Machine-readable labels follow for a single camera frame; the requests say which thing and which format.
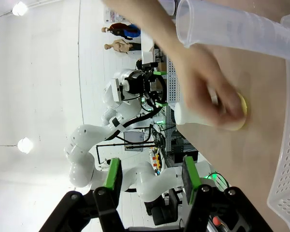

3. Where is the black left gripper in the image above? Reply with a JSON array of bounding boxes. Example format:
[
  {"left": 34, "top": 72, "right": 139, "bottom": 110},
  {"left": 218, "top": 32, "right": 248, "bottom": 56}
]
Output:
[{"left": 125, "top": 62, "right": 169, "bottom": 107}]

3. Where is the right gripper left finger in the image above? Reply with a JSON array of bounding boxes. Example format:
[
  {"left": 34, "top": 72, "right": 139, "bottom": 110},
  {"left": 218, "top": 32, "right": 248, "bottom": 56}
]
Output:
[{"left": 38, "top": 158, "right": 125, "bottom": 232}]

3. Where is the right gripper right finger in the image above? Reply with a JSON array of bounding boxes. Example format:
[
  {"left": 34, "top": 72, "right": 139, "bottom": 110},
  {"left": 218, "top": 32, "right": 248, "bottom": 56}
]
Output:
[{"left": 181, "top": 156, "right": 274, "bottom": 232}]

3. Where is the translucent plastic conical flask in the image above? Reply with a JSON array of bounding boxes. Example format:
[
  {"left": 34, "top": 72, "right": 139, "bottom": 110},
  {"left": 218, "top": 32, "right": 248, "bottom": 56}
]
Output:
[{"left": 174, "top": 93, "right": 252, "bottom": 131}]

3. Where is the clear plastic graduated cylinder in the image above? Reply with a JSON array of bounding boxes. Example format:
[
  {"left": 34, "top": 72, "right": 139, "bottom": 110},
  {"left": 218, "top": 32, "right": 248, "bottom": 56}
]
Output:
[{"left": 175, "top": 0, "right": 290, "bottom": 61}]

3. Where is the person's right forearm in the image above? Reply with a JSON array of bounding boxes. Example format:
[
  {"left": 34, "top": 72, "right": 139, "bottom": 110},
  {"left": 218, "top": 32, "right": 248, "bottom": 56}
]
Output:
[{"left": 102, "top": 0, "right": 201, "bottom": 63}]

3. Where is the person's right hand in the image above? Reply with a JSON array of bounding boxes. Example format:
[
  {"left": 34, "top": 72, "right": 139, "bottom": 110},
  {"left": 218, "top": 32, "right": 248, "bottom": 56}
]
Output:
[{"left": 181, "top": 44, "right": 246, "bottom": 126}]

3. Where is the white perforated metal panel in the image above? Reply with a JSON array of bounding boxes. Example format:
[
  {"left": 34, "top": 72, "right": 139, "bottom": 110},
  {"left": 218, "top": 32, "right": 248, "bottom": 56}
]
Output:
[{"left": 166, "top": 57, "right": 182, "bottom": 103}]

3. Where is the computer monitor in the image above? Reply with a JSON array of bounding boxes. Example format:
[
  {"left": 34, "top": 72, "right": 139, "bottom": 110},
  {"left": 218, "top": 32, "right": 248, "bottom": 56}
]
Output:
[{"left": 123, "top": 130, "right": 145, "bottom": 152}]

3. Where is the white board panel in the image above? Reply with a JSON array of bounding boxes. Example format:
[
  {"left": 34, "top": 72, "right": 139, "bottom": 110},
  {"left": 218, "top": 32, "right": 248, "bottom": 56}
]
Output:
[{"left": 140, "top": 31, "right": 155, "bottom": 61}]

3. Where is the black office chair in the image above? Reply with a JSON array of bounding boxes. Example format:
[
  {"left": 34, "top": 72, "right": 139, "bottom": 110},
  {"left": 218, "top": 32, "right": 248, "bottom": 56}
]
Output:
[{"left": 145, "top": 188, "right": 184, "bottom": 225}]

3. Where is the bare beige mannequin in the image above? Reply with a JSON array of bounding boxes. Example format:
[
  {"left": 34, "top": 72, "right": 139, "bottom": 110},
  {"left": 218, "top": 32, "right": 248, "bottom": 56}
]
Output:
[{"left": 104, "top": 40, "right": 142, "bottom": 55}]

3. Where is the clothed mannequin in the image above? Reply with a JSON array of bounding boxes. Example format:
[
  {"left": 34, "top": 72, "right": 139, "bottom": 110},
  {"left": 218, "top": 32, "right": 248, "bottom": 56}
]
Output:
[{"left": 101, "top": 23, "right": 141, "bottom": 41}]

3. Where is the round ceiling light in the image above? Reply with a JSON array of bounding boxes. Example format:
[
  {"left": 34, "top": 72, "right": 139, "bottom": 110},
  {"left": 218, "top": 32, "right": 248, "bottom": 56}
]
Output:
[
  {"left": 12, "top": 1, "right": 29, "bottom": 16},
  {"left": 16, "top": 137, "right": 34, "bottom": 154}
]

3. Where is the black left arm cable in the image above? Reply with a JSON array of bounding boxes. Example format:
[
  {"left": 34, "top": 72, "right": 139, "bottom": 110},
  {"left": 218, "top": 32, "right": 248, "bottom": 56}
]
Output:
[{"left": 103, "top": 106, "right": 165, "bottom": 141}]

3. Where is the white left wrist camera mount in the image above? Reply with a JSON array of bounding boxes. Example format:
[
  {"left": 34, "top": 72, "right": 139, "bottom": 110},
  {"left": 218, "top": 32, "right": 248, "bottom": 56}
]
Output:
[{"left": 111, "top": 78, "right": 123, "bottom": 102}]

